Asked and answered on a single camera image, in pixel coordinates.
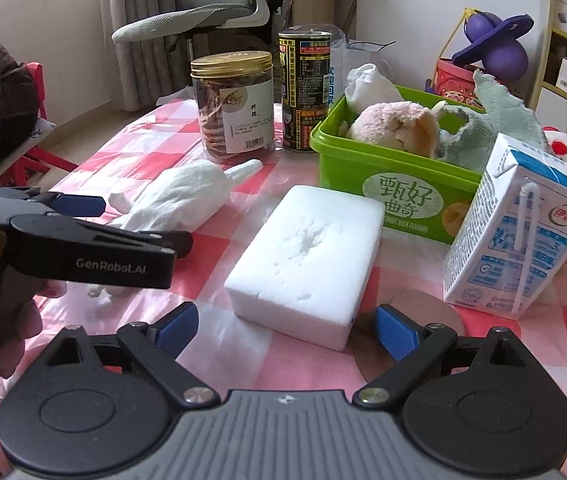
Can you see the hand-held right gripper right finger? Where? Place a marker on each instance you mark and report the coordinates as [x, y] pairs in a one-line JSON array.
[[397, 332]]

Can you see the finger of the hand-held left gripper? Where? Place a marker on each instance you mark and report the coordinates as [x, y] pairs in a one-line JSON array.
[[85, 206]]

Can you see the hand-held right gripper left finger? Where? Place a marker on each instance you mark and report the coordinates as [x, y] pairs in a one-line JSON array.
[[177, 327]]

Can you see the white foam block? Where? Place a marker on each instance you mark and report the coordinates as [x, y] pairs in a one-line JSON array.
[[303, 260]]

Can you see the green plastic bin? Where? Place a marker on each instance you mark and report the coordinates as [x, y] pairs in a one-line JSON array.
[[353, 170]]

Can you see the pink plush rabbit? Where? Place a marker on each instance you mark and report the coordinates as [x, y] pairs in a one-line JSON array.
[[388, 125]]

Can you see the grey fuzzy towel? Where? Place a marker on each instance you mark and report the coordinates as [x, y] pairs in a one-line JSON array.
[[493, 110]]

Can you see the person's left hand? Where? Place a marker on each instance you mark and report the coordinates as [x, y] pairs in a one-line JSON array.
[[18, 330]]

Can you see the brown round coaster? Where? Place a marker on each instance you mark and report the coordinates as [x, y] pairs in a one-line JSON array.
[[428, 310]]

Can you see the red stool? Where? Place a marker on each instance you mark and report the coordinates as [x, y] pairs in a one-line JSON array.
[[33, 152]]

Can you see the white blue milk carton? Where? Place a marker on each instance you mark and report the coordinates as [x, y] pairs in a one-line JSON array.
[[503, 240]]

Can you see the dark plaid cloth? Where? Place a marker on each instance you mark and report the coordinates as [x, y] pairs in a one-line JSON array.
[[13, 85]]

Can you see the clear cookie jar gold lid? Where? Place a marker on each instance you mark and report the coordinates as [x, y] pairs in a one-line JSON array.
[[233, 110]]

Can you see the pink white checkered tablecloth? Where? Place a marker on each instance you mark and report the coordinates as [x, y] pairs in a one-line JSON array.
[[273, 175]]

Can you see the grey curtain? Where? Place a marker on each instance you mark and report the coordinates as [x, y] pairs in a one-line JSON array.
[[133, 25]]

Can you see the grey white office chair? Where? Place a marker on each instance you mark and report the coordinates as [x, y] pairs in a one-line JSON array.
[[188, 17]]

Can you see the black drink can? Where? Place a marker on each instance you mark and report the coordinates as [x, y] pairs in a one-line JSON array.
[[306, 90]]

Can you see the red printed bucket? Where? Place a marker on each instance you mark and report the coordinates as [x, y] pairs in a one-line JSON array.
[[451, 80]]

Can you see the purple hopper ball toy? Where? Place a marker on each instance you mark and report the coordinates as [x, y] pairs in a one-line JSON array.
[[501, 55]]

